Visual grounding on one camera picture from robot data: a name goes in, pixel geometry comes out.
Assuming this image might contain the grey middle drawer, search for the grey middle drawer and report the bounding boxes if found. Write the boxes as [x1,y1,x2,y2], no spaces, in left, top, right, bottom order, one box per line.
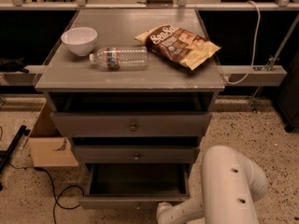
[73,146,199,163]

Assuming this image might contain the cardboard box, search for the cardboard box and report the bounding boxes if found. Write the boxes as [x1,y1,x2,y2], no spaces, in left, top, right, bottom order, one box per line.
[28,104,78,167]

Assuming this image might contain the grey top drawer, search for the grey top drawer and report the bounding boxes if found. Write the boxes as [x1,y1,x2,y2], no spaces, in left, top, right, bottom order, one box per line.
[50,112,211,137]

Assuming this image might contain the black metal stand leg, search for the black metal stand leg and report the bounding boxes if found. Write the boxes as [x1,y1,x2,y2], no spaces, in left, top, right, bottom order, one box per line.
[0,124,31,191]

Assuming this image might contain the brown yellow chip bag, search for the brown yellow chip bag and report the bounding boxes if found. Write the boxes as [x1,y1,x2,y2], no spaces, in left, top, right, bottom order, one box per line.
[135,24,220,70]

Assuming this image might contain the white bowl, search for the white bowl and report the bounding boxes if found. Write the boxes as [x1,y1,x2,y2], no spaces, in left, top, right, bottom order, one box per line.
[61,27,97,56]

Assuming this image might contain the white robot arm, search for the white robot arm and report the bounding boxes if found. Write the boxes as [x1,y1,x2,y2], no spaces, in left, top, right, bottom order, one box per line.
[156,146,268,224]

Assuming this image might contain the grey bottom drawer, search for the grey bottom drawer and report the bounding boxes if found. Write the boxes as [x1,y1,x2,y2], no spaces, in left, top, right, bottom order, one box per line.
[78,163,190,210]

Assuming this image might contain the grey drawer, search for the grey drawer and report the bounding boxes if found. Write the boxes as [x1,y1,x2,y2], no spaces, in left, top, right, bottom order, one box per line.
[50,112,211,137]
[73,146,199,163]
[78,163,190,210]

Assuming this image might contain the black cloth on rail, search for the black cloth on rail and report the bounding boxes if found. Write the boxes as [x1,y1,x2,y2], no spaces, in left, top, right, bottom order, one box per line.
[0,58,29,74]

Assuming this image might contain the clear plastic water bottle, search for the clear plastic water bottle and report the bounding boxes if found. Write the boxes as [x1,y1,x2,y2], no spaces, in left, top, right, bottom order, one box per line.
[90,47,148,71]

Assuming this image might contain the white hanging cable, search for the white hanging cable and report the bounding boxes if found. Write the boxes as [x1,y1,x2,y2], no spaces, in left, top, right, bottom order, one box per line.
[222,0,262,86]

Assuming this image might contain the black floor cable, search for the black floor cable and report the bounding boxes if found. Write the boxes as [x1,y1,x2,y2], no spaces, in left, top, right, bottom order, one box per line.
[7,161,86,224]

